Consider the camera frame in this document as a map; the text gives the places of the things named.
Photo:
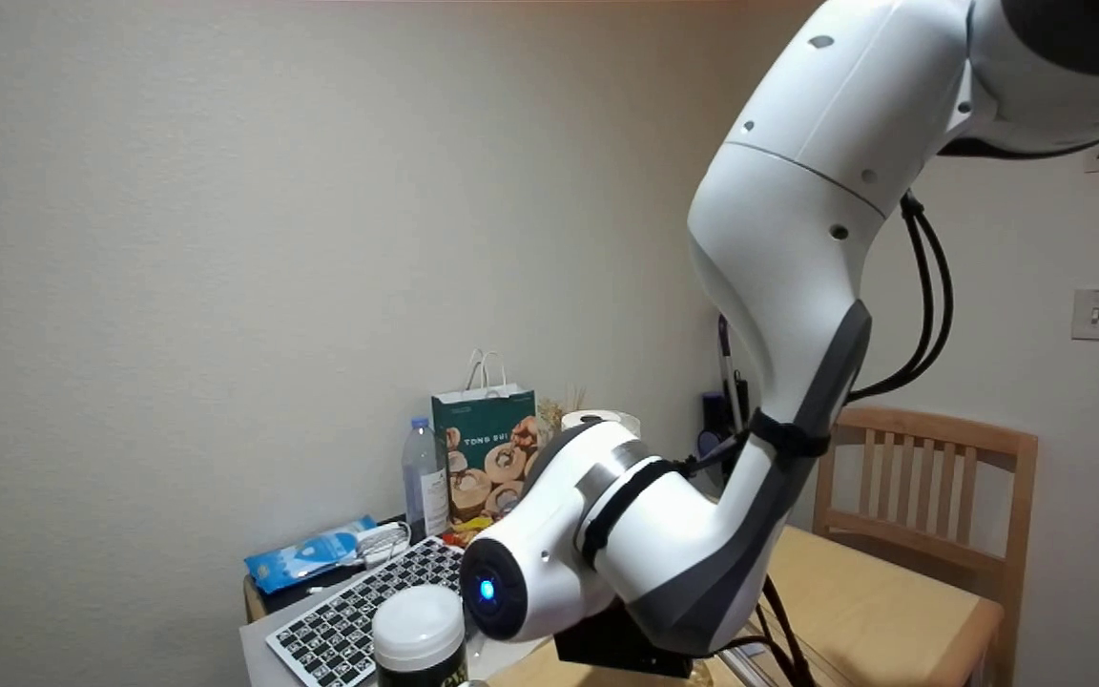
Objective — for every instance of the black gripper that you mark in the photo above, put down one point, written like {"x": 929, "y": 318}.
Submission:
{"x": 627, "y": 650}

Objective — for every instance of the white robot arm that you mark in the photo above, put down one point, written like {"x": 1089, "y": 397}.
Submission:
{"x": 817, "y": 191}

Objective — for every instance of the clear water bottle blue cap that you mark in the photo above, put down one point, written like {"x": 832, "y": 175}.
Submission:
{"x": 416, "y": 481}

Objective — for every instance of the white paper towel roll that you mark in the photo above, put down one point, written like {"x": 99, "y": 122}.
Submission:
{"x": 599, "y": 419}

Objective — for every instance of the green paper gift bag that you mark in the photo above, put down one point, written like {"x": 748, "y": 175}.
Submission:
{"x": 478, "y": 423}

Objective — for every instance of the black white checkerboard board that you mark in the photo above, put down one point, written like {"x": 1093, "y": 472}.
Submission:
{"x": 345, "y": 625}

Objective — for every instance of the blue tissue pack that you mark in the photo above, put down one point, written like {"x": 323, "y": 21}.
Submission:
{"x": 307, "y": 558}

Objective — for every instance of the wooden chair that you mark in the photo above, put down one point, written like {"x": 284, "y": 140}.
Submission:
{"x": 931, "y": 425}

